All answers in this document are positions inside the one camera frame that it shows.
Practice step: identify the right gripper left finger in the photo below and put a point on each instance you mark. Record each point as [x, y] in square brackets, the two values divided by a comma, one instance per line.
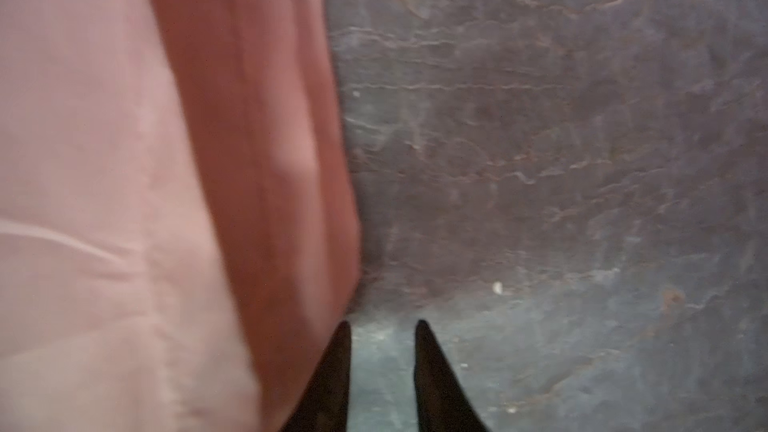
[324, 404]

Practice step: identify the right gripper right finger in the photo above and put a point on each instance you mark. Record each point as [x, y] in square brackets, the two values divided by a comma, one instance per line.
[441, 403]

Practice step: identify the pink shorts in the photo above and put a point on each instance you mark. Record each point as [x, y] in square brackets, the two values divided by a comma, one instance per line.
[179, 233]

